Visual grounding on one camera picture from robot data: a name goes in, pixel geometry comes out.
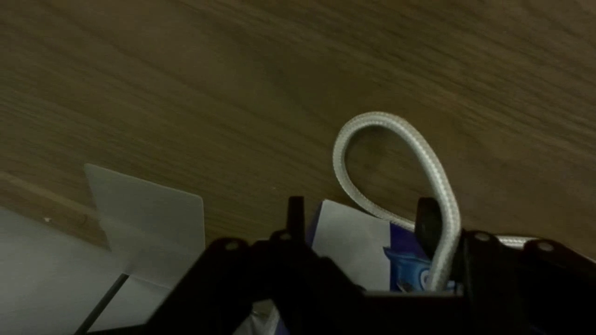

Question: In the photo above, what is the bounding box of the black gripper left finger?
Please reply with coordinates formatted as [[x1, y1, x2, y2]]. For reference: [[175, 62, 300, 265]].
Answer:
[[285, 196, 307, 242]]

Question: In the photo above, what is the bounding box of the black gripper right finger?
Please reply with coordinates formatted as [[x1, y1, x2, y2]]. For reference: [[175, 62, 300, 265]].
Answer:
[[413, 196, 445, 257]]

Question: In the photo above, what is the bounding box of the thick white braided rope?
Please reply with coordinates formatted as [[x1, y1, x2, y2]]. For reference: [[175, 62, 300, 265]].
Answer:
[[331, 110, 464, 294]]

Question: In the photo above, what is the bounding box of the blue cardboard snack box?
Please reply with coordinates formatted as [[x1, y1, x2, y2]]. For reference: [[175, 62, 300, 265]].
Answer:
[[307, 198, 467, 298]]

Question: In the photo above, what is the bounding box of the white paper sheet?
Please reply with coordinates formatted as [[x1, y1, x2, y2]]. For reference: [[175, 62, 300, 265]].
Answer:
[[82, 162, 207, 289]]

